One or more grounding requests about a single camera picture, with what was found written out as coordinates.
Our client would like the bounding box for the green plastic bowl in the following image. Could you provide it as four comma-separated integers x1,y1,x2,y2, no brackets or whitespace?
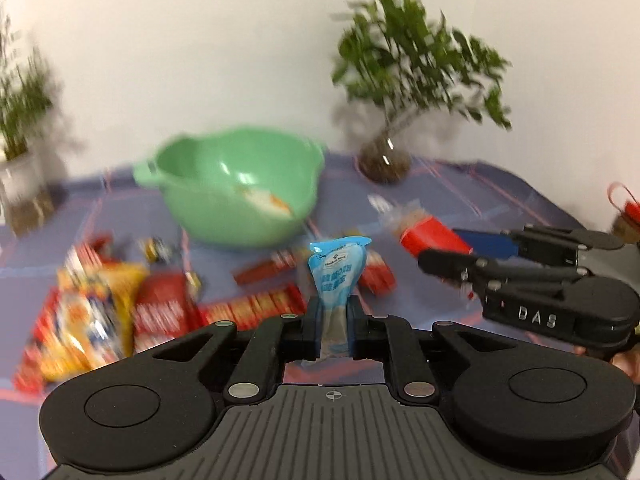
132,126,325,248

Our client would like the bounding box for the small yellow candy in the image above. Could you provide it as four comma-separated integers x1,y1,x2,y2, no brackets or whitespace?
182,270,203,301

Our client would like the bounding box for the small basket with red handle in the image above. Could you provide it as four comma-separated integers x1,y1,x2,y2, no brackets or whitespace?
606,181,640,243

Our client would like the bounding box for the red and gold packet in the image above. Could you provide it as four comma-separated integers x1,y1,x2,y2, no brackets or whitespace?
357,252,398,296

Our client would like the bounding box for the broad-leaf plant in glass vase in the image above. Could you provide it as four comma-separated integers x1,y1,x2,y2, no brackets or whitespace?
332,0,513,185

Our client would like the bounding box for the yellow chips bag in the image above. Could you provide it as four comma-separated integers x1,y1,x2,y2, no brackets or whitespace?
40,260,151,381

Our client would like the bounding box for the red cartoon snack packet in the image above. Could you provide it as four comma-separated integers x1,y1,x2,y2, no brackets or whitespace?
12,287,66,393

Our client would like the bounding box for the fine-leaf plant in clear vase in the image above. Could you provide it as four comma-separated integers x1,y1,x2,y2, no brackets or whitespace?
0,10,66,236

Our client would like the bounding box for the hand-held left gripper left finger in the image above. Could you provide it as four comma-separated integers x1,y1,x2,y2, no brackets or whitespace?
150,296,321,406

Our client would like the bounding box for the gold foil chocolate ball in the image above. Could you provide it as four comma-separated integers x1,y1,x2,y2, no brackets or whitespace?
139,237,176,263

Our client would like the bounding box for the light blue white pouch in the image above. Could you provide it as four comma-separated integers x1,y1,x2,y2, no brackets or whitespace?
307,235,372,361

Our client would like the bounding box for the tall red snack packet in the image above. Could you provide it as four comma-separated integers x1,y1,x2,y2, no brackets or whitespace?
132,270,203,356

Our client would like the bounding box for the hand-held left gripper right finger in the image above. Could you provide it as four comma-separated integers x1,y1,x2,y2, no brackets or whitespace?
347,296,506,406

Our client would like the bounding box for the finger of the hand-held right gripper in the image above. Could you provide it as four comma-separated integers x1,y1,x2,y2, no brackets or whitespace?
417,249,591,301
452,225,626,267

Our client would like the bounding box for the red clear-top snack packet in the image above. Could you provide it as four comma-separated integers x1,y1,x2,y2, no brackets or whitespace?
380,200,473,258

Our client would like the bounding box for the red and gold bar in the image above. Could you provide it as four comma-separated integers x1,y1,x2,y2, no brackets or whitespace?
232,250,306,286

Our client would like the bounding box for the red bar packet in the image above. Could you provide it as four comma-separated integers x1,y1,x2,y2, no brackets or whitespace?
200,282,308,333

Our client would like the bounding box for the small red packet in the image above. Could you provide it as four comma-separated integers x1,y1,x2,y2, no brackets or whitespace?
75,232,116,261

